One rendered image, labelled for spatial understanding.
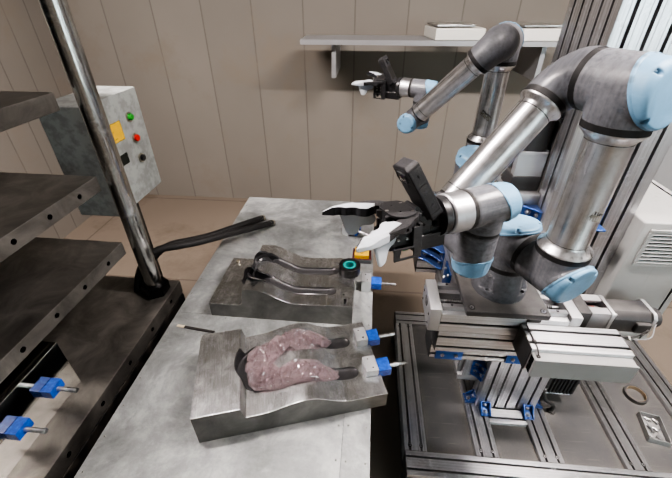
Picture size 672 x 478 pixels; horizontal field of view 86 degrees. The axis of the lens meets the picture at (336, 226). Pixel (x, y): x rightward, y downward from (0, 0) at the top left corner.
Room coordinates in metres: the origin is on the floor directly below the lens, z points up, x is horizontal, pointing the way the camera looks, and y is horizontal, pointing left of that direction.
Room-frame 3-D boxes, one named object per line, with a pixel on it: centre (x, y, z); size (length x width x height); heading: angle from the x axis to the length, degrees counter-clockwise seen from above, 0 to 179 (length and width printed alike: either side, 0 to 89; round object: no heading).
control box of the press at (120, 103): (1.30, 0.86, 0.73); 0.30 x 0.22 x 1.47; 175
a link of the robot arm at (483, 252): (0.60, -0.27, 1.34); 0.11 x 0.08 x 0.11; 21
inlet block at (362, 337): (0.77, -0.12, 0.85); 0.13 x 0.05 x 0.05; 102
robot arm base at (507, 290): (0.81, -0.48, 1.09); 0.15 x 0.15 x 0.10
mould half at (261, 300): (1.02, 0.18, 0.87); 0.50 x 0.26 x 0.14; 85
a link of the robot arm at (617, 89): (0.68, -0.53, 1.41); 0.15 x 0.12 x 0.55; 21
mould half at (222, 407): (0.66, 0.13, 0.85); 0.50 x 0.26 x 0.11; 102
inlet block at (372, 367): (0.67, -0.14, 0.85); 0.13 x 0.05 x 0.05; 102
